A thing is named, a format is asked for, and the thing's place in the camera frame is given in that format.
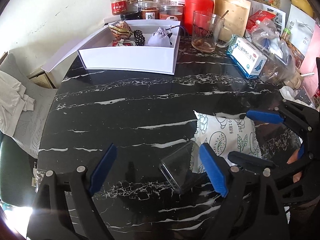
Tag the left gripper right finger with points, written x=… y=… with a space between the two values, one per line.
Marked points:
x=216 y=168

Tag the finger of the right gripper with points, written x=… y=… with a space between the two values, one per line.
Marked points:
x=301 y=151
x=272 y=117

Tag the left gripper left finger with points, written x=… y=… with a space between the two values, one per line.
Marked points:
x=101 y=169

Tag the dark transparent plastic case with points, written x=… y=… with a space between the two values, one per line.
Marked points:
x=177 y=168

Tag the white bread print packet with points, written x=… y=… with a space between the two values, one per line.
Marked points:
x=225 y=135

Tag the clear plastic bag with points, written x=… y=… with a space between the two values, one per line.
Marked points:
x=280 y=65

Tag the blue white medicine box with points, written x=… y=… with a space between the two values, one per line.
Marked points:
x=247 y=57

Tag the grey leaf pattern chair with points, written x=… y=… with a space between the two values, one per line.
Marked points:
x=28 y=132

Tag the red foil bag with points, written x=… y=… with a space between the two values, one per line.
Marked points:
x=260 y=15

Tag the glass mug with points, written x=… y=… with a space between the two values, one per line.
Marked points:
x=209 y=33

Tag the kraft paper pouch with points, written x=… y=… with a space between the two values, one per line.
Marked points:
x=237 y=16

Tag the white cloth on chair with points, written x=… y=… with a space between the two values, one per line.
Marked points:
x=13 y=102

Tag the yellow pot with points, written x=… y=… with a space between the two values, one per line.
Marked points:
x=304 y=6

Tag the white open gift box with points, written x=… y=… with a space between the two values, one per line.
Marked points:
x=98 y=52

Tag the black scrunchie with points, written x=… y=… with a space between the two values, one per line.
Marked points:
x=139 y=37

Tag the red cylindrical canister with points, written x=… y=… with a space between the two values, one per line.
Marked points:
x=197 y=8

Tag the brown patterned snack wrapper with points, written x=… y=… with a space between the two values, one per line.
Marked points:
x=120 y=30

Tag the clear jar orange label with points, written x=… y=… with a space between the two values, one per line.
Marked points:
x=171 y=12

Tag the black lid jar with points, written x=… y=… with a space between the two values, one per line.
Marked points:
x=130 y=15

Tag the clear jar red powder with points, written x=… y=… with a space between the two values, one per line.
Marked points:
x=150 y=10

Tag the red label sauce jar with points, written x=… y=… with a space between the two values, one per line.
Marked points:
x=118 y=7

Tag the white drawstring pouch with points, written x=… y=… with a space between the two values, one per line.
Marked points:
x=160 y=38

